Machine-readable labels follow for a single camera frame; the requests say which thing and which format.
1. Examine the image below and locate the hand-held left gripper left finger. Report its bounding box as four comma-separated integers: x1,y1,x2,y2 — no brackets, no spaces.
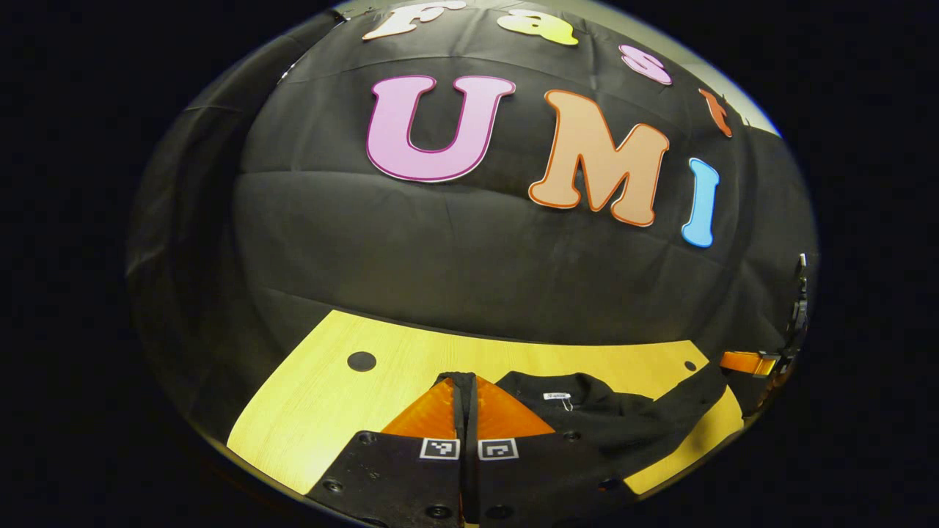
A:
304,374,467,528

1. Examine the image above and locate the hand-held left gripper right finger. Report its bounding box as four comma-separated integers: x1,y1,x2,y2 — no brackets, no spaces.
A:
465,374,639,528

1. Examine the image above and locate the black button shirt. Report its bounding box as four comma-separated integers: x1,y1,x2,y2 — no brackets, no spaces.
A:
436,362,743,507

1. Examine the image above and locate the black backdrop cloth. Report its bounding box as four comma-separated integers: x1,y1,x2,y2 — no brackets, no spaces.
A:
125,0,819,441

